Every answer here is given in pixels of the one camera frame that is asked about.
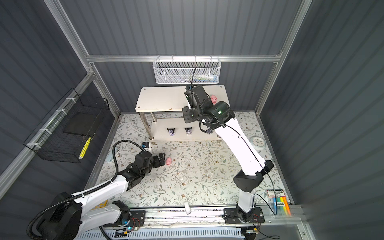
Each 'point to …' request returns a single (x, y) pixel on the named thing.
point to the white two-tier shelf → (165, 104)
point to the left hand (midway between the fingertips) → (158, 155)
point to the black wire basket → (63, 133)
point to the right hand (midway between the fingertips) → (188, 112)
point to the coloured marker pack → (279, 204)
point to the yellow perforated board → (85, 148)
